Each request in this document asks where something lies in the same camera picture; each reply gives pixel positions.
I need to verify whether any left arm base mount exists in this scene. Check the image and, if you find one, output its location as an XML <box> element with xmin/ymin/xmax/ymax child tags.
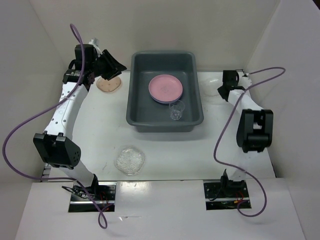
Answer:
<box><xmin>61</xmin><ymin>181</ymin><xmax>117</xmax><ymax>213</ymax></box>

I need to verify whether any peach square dish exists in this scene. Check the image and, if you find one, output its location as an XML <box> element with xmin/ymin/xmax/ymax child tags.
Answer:
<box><xmin>96</xmin><ymin>76</ymin><xmax>122</xmax><ymax>94</ymax></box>

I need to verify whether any clear plastic cup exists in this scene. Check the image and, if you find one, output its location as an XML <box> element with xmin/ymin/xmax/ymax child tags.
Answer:
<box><xmin>169</xmin><ymin>100</ymin><xmax>185</xmax><ymax>121</ymax></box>

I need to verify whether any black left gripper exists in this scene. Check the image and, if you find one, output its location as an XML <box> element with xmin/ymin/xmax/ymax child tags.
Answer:
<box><xmin>90</xmin><ymin>49</ymin><xmax>128</xmax><ymax>81</ymax></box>

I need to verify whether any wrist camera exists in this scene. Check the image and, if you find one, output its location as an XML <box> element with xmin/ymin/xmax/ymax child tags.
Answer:
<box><xmin>239</xmin><ymin>73</ymin><xmax>253</xmax><ymax>89</ymax></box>
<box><xmin>89</xmin><ymin>37</ymin><xmax>102</xmax><ymax>56</ymax></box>

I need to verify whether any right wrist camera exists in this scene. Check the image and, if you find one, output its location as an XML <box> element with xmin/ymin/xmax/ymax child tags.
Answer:
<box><xmin>239</xmin><ymin>73</ymin><xmax>253</xmax><ymax>89</ymax></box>

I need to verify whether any grey plastic bin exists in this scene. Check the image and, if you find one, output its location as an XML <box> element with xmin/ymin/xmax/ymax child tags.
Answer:
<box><xmin>126</xmin><ymin>50</ymin><xmax>204</xmax><ymax>133</ymax></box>

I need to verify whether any pink plastic plate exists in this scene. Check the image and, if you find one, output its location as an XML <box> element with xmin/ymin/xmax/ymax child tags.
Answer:
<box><xmin>148</xmin><ymin>74</ymin><xmax>183</xmax><ymax>94</ymax></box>

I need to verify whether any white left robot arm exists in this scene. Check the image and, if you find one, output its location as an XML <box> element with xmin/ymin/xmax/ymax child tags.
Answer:
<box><xmin>33</xmin><ymin>40</ymin><xmax>127</xmax><ymax>200</ymax></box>

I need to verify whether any clear textured square dish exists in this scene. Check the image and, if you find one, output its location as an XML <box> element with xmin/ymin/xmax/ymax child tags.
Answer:
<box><xmin>114</xmin><ymin>145</ymin><xmax>146</xmax><ymax>176</ymax></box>

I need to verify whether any blue plastic plate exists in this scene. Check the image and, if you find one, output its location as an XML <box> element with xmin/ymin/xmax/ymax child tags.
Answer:
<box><xmin>150</xmin><ymin>91</ymin><xmax>183</xmax><ymax>104</ymax></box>

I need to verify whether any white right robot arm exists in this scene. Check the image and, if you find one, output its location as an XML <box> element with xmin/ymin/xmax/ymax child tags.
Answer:
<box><xmin>217</xmin><ymin>70</ymin><xmax>273</xmax><ymax>197</ymax></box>

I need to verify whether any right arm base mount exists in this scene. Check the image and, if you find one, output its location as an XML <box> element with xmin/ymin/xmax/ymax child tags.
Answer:
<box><xmin>203</xmin><ymin>180</ymin><xmax>252</xmax><ymax>211</ymax></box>

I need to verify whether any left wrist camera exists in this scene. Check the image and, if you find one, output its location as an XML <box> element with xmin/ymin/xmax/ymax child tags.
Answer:
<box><xmin>89</xmin><ymin>37</ymin><xmax>102</xmax><ymax>56</ymax></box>

